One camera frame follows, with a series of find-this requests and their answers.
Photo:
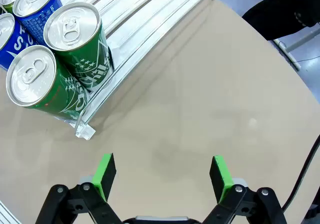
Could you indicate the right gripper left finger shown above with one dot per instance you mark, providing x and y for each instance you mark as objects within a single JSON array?
[{"x": 105, "y": 174}]

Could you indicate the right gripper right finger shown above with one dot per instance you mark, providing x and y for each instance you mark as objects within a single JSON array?
[{"x": 220, "y": 176}]

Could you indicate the green beverage can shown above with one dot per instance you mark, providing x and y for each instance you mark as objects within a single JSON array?
[
  {"x": 32, "y": 76},
  {"x": 72, "y": 27}
]

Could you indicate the white clear can dispenser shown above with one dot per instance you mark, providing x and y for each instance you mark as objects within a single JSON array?
[{"x": 140, "y": 17}]

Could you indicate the white slatted mounting plate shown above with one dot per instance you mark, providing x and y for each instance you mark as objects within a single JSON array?
[{"x": 5, "y": 214}]

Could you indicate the person in black jacket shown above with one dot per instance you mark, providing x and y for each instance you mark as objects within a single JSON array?
[{"x": 280, "y": 9}]

